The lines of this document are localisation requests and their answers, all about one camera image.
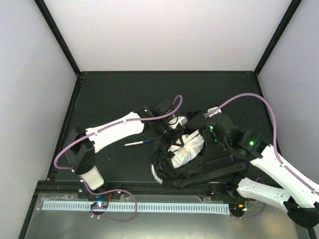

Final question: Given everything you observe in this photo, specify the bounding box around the blue cap marker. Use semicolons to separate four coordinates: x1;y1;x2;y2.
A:
124;139;151;147

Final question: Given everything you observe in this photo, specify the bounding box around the left black frame post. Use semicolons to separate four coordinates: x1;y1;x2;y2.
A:
34;0;81;76

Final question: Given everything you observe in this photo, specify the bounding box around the black frame post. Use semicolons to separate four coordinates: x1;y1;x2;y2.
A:
34;0;81;76
254;0;302;77

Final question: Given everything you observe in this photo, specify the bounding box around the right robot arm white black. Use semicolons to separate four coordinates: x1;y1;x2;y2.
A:
204;112;319;229

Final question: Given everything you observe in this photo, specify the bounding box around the light blue slotted cable duct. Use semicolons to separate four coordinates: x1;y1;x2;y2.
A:
42;201;230;215

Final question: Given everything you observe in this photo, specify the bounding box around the right black frame post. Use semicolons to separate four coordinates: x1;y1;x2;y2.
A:
254;0;302;77

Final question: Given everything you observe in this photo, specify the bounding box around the black front rail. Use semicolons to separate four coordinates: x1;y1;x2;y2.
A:
34;181;238;201

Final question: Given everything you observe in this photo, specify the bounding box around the black student bag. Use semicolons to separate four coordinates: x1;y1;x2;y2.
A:
149;111;250;189

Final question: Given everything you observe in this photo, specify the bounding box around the white tissue packet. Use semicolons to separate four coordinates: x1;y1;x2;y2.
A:
168;130;204;169

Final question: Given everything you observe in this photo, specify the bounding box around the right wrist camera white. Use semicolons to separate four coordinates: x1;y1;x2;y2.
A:
204;107;222;118

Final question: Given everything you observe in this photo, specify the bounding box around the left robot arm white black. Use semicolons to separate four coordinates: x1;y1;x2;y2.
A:
60;95;182;199

